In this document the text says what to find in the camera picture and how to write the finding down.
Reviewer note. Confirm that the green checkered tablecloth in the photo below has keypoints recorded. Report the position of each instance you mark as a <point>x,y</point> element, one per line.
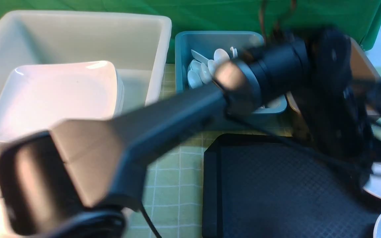
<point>173,193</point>

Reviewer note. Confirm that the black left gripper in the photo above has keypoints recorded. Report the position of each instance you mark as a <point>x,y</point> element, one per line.
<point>340,113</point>

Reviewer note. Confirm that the pile of white soup spoons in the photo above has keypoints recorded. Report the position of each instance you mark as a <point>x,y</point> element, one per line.
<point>201,69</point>

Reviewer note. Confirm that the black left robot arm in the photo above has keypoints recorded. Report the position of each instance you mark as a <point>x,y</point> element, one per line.
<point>77,179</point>

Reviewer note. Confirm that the stack of white square plates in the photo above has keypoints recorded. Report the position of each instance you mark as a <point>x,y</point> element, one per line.
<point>35,97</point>

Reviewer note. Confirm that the large white plastic tub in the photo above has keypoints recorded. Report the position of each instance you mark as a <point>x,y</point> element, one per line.
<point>137,45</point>

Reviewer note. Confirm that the teal plastic spoon bin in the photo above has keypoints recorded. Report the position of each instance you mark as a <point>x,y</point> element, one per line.
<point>205,43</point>

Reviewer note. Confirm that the green backdrop cloth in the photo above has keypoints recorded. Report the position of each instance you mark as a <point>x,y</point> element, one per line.
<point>360,19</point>

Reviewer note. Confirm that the brown plastic chopstick bin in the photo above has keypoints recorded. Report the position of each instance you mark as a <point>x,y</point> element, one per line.
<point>361,67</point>

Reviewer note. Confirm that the black plastic serving tray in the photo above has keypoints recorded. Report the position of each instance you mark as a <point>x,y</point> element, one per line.
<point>256,187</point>

